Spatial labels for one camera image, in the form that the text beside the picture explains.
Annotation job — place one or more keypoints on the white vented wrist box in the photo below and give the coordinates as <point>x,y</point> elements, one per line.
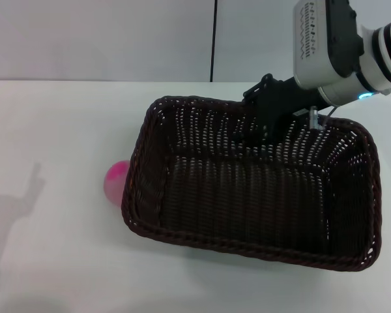
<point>312,49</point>

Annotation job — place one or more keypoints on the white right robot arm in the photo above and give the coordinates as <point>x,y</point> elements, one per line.
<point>387,55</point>

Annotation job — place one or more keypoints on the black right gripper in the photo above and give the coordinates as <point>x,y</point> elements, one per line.
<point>283,98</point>

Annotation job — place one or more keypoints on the dark brown woven basket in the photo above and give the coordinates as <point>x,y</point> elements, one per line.
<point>247,202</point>

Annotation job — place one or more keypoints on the pink ball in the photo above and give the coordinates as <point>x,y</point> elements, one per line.
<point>114,187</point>

